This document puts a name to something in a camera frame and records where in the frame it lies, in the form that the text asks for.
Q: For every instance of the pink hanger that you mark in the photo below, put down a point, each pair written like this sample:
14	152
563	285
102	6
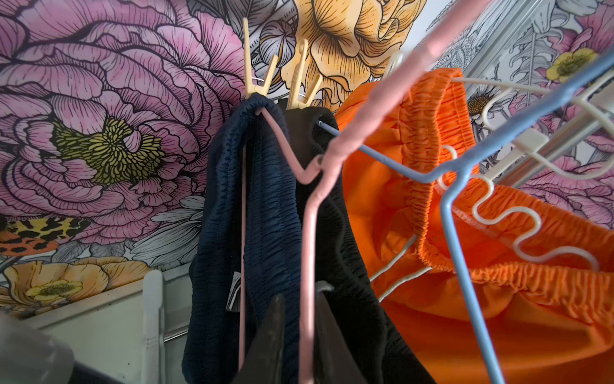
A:
386	95

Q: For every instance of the black shorts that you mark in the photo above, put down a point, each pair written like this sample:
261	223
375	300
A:
377	347

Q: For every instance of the orange shorts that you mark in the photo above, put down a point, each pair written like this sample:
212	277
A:
543	276

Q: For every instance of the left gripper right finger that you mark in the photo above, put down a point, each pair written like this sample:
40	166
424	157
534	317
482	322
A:
333	362

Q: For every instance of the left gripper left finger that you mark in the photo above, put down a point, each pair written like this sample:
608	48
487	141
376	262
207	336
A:
264	360

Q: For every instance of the navy blue shorts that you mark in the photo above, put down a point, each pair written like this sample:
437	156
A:
250	224

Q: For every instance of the yellow clothespin on black shorts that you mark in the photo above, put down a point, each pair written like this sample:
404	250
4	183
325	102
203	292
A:
296	99

